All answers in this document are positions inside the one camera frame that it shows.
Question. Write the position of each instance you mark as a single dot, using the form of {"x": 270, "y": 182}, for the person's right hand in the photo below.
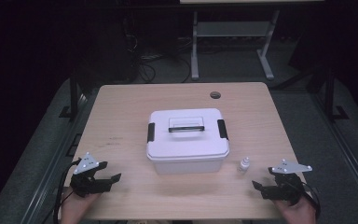
{"x": 300, "y": 214}

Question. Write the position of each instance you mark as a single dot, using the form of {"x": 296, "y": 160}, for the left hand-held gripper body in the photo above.
{"x": 87, "y": 183}

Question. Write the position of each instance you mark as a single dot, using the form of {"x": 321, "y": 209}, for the grey metal desk frame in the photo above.
{"x": 232, "y": 29}

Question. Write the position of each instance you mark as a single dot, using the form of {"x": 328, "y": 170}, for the white box lid black latches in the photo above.
{"x": 186, "y": 141}

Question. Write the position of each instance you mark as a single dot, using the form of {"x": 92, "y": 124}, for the aluminium floor rail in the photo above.
{"x": 348, "y": 149}
{"x": 52, "y": 168}

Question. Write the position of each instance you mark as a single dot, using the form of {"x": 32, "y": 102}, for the black metal post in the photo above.
{"x": 330, "y": 96}
{"x": 73, "y": 96}

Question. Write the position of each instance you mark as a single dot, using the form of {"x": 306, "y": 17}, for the small white dropper bottle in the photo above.
{"x": 244, "y": 165}

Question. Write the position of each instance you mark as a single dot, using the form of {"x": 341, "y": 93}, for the white plastic storage box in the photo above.
{"x": 186, "y": 165}

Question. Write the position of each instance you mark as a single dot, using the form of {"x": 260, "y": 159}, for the person's left hand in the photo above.
{"x": 74, "y": 210}

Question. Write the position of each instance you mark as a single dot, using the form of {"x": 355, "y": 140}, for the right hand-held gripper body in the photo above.
{"x": 287, "y": 188}

